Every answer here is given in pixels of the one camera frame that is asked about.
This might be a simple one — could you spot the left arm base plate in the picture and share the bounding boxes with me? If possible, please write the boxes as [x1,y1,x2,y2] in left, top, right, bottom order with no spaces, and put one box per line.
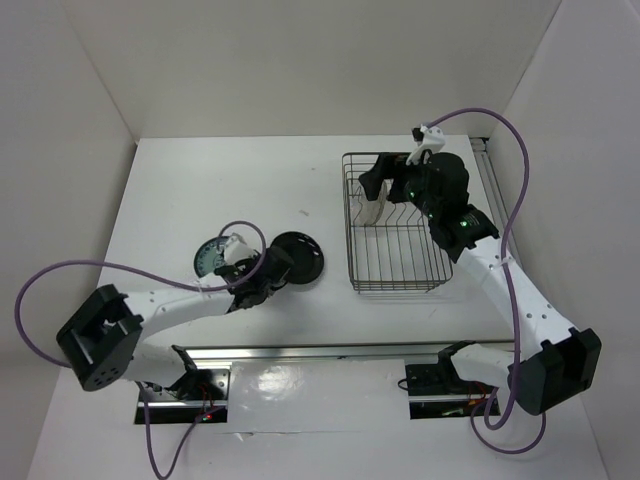
[134,362,231,425]

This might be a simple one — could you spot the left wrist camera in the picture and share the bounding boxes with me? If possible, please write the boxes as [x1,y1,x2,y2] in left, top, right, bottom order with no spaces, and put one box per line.
[222,235,260,266]

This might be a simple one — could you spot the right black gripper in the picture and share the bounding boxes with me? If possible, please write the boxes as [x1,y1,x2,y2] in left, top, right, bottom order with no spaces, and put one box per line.
[357,151,440,218]

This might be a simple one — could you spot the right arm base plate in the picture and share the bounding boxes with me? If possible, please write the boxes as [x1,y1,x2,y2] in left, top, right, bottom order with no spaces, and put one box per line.
[397,341,493,420]

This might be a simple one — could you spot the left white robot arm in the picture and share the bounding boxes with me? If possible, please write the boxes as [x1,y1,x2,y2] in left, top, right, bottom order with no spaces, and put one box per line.
[56,247,294,399]

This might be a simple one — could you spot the clear textured glass plate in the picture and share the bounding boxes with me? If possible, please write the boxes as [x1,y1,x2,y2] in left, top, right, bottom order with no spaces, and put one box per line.
[349,189,370,227]

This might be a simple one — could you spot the purple cable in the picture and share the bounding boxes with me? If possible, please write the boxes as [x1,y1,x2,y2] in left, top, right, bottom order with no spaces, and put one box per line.
[14,220,266,479]
[429,107,547,454]

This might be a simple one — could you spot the metal wire dish rack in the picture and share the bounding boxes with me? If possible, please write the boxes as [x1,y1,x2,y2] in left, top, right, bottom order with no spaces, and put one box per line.
[342,152,453,296]

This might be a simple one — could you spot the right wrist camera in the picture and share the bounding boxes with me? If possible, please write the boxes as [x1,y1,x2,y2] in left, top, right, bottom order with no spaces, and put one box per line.
[406,125,446,166]

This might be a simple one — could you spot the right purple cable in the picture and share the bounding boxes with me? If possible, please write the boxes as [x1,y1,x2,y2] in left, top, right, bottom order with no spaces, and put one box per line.
[429,107,547,454]

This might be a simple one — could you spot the blue white patterned plate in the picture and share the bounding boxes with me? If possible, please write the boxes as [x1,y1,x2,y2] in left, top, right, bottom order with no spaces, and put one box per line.
[193,235,229,278]

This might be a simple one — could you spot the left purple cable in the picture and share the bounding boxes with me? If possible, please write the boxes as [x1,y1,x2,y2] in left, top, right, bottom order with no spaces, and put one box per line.
[14,220,266,479]

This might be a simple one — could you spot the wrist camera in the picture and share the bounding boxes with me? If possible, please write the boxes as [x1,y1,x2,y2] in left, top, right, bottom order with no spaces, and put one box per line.
[406,125,446,166]
[222,235,260,266]

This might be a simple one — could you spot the black glossy plate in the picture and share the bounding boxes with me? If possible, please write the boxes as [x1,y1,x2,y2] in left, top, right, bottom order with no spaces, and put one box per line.
[271,231,325,285]

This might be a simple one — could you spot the clear square glass plate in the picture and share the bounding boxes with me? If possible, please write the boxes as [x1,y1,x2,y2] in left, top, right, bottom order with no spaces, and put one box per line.
[366,182,388,226]

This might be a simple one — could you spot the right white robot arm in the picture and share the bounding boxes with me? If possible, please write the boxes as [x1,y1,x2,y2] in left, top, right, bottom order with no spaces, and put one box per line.
[359,152,602,416]

